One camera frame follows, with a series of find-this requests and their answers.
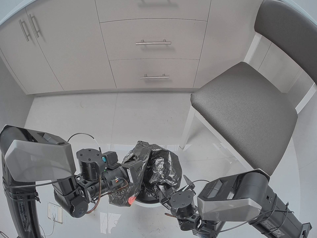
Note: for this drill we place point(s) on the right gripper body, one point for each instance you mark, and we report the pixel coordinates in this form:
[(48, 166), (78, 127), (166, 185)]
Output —
[(167, 196)]

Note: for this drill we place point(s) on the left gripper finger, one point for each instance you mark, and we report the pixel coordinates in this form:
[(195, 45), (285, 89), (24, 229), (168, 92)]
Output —
[(137, 162)]

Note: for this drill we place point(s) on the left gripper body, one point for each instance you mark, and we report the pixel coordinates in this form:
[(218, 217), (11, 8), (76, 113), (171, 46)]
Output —
[(116, 180)]

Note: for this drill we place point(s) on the black plastic bag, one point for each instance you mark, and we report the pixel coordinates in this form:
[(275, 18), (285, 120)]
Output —
[(163, 167)]

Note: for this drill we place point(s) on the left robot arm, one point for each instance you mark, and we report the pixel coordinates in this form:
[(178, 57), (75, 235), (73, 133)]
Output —
[(39, 157)]

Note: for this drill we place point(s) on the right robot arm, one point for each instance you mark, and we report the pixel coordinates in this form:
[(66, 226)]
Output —
[(237, 192)]

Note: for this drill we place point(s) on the white trash bin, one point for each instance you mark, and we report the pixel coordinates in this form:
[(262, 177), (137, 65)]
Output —
[(148, 203)]

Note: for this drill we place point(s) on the grey chair with white legs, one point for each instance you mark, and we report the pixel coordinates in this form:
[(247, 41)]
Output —
[(242, 103)]

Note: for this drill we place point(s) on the pale beige cabinet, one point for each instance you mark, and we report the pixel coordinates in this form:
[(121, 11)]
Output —
[(74, 46)]

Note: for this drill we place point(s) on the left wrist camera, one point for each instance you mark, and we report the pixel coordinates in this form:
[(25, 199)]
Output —
[(110, 159)]

